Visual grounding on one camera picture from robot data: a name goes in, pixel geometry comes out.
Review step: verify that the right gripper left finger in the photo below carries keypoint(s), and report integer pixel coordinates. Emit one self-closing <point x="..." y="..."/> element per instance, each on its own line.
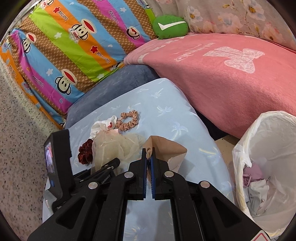
<point x="138" y="184"/>

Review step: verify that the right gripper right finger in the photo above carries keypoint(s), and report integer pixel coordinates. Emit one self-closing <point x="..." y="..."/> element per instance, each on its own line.
<point x="160" y="188"/>

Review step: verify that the tan stocking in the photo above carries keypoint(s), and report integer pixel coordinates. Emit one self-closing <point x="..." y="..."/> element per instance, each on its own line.
<point x="171" y="152"/>

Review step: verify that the beige tulle mesh fabric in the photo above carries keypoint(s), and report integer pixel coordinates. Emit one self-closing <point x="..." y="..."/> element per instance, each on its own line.
<point x="112" y="144"/>

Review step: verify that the pink dotted scrunchie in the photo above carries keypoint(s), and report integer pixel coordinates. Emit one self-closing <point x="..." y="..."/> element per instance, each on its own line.
<point x="127" y="121"/>

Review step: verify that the white plastic trash bag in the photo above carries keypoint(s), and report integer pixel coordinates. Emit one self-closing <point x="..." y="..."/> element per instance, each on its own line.
<point x="270" y="143"/>

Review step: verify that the dark red scrunchie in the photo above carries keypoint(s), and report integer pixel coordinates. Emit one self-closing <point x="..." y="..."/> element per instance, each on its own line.
<point x="85" y="155"/>

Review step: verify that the white knit sock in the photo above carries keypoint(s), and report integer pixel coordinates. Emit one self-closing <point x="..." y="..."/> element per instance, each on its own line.
<point x="102" y="125"/>

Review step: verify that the light blue palm sheet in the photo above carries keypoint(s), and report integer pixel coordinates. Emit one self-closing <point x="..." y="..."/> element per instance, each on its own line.
<point x="163" y="111"/>

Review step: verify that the blue grey cushion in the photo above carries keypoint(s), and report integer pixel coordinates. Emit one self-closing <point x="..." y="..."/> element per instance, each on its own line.
<point x="122" y="81"/>

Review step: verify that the pink blanket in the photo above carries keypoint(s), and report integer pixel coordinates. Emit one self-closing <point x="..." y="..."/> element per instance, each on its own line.
<point x="230" y="79"/>

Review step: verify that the colourful striped monkey quilt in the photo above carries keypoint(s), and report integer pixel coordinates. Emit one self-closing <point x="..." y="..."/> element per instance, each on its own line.
<point x="59" y="50"/>

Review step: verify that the green checkmark cushion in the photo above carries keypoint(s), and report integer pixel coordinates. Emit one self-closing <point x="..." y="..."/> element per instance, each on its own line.
<point x="168" y="26"/>

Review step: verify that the floral grey bedsheet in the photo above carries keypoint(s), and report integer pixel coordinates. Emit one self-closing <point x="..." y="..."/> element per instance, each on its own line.
<point x="254" y="18"/>

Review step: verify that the purple drawstring garment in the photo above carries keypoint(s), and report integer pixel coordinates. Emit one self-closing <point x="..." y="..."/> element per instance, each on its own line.
<point x="253" y="177"/>

